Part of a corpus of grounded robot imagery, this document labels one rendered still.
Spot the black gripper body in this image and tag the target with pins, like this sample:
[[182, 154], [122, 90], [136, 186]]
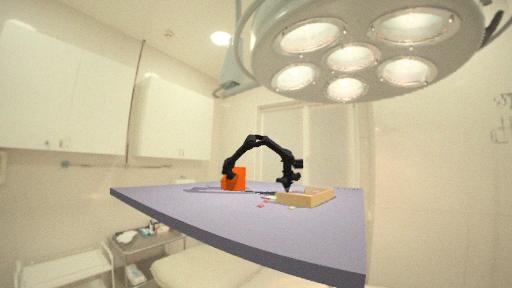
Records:
[[285, 178]]

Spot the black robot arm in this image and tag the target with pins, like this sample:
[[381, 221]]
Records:
[[249, 143]]

